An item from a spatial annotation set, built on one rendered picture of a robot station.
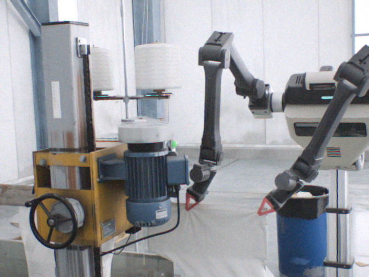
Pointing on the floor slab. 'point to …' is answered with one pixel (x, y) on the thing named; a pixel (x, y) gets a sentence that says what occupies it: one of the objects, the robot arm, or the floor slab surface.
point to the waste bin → (303, 233)
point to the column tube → (68, 128)
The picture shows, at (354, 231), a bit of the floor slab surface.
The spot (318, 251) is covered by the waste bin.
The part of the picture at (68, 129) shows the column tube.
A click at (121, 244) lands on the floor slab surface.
